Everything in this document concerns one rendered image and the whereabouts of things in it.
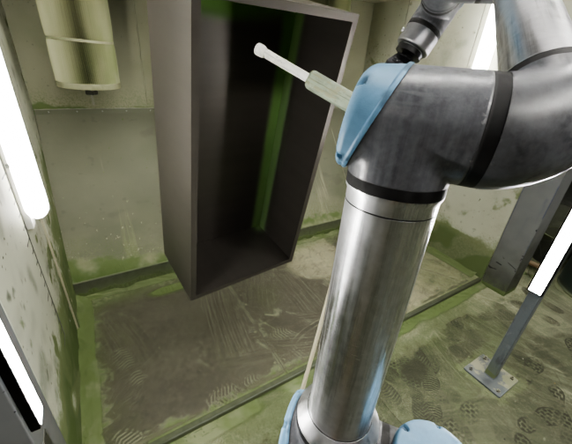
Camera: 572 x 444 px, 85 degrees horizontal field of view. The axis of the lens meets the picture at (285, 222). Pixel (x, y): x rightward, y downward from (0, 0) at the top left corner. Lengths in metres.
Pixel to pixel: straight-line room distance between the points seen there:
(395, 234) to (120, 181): 2.18
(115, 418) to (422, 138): 1.67
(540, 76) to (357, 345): 0.36
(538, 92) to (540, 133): 0.04
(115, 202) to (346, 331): 2.08
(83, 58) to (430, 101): 2.01
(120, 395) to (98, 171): 1.37
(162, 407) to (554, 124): 1.68
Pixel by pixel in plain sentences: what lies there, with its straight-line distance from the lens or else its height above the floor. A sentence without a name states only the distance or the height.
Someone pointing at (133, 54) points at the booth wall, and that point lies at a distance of 2.55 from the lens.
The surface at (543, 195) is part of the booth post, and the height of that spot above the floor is 0.81.
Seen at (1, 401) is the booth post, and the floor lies 0.80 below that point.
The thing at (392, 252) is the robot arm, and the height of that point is 1.30.
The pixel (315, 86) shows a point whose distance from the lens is 0.91.
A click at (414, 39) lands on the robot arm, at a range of 0.95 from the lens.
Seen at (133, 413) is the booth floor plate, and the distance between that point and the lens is 1.77.
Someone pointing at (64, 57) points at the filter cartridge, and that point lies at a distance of 2.19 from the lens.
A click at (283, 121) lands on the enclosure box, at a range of 1.62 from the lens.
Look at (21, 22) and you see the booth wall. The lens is 2.54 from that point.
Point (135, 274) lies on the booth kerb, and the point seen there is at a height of 0.13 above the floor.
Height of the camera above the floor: 1.49
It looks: 28 degrees down
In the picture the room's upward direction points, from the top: 4 degrees clockwise
